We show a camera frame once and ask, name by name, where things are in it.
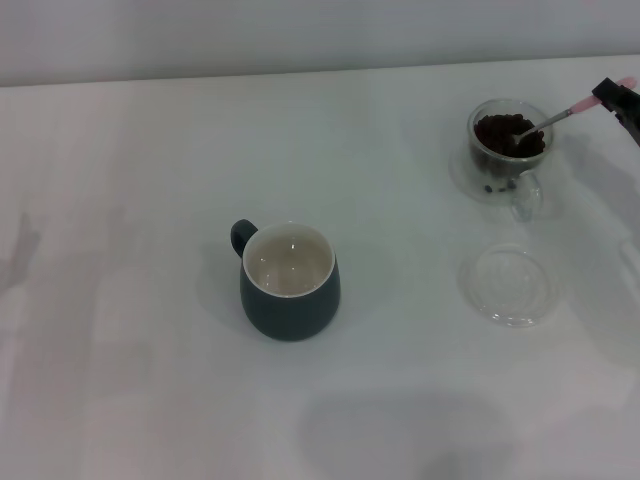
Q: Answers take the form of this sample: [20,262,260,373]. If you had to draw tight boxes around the clear glass saucer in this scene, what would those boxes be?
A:
[448,142,559,204]

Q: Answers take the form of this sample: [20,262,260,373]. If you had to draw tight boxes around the small clear glass dish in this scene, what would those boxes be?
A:
[459,243,559,329]

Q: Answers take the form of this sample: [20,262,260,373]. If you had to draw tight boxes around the dark green ceramic mug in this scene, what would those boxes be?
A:
[230,218,343,343]

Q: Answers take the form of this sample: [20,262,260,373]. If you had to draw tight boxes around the pile of coffee beans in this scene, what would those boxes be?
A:
[473,113,547,159]

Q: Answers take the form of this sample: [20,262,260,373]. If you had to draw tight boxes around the pink handled metal spoon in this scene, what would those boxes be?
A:
[509,74,637,146]

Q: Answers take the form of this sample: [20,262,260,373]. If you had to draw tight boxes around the clear glass cup with handle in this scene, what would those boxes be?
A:
[467,98,555,224]

